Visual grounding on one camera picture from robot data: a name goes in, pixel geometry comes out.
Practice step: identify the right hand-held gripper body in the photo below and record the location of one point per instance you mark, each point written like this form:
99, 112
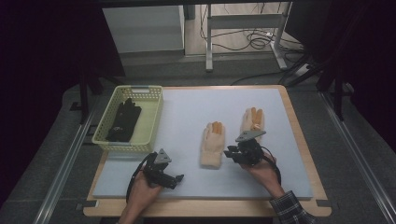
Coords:
250, 152

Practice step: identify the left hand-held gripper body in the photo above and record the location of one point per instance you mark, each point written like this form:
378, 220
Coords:
155, 171

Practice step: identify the beige knit glove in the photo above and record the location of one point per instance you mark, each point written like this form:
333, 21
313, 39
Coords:
249, 122
212, 149

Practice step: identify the pale green plastic basket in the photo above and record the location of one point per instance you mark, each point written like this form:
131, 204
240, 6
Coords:
150, 121

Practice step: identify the black glove with small print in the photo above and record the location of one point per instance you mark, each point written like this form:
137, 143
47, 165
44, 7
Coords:
120, 128

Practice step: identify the person's right hand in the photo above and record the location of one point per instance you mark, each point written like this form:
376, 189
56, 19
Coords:
267, 174

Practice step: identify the person's left hand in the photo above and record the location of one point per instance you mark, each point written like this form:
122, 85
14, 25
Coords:
141, 196

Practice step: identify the pale grey table mat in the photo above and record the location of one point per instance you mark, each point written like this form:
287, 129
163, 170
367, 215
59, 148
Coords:
186, 124

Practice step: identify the white power strip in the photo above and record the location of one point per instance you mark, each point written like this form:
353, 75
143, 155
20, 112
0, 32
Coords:
302, 70

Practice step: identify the black metal stand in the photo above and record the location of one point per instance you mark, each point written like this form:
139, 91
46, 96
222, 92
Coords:
337, 93
83, 93

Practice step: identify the white cabinet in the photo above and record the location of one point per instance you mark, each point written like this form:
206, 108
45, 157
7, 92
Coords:
143, 28

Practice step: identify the aluminium rail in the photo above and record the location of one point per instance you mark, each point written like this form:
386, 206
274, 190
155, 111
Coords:
358, 155
62, 171

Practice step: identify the white metal desk frame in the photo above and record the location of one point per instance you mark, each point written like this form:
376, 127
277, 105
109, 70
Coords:
246, 21

